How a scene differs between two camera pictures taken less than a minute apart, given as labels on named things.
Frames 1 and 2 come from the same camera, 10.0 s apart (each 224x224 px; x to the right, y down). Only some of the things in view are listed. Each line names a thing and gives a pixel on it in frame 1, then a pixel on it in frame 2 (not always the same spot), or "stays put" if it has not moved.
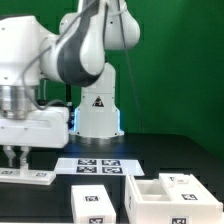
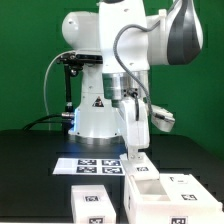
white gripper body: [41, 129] -> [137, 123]
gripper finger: [9, 153] -> [132, 153]
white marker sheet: [98, 166] stays put
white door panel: [185, 187] stays put
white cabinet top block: [91, 204] stays put
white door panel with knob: [31, 177] -> [138, 169]
